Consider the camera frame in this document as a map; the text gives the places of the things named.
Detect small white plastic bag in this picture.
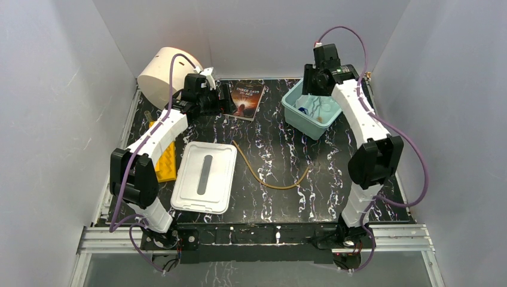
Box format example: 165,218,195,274
295,97,308,110

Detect metal crucible tongs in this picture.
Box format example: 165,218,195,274
309,96,322,118

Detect teal plastic bin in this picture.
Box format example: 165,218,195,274
282,80,343,141

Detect white plastic bin lid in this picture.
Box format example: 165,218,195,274
170,141,237,215

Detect tan rubber tube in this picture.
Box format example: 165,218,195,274
232,139,311,191

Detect test tube with blue cap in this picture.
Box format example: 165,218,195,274
298,107,310,115

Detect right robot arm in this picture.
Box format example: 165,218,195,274
303,42,404,248

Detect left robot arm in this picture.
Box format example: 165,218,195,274
109,74,235,249

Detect Three Days To See book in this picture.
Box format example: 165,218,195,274
227,81,266,121

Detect white cylindrical container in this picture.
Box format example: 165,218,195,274
138,47,203,110

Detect empty glass test tube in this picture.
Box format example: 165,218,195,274
144,111,153,123

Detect yellow test tube rack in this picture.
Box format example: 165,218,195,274
155,142,177,183

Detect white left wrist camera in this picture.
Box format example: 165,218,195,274
198,67,216,90

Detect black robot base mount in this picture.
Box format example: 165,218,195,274
141,222,374,268

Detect aluminium frame rail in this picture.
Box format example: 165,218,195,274
77,224,435,254

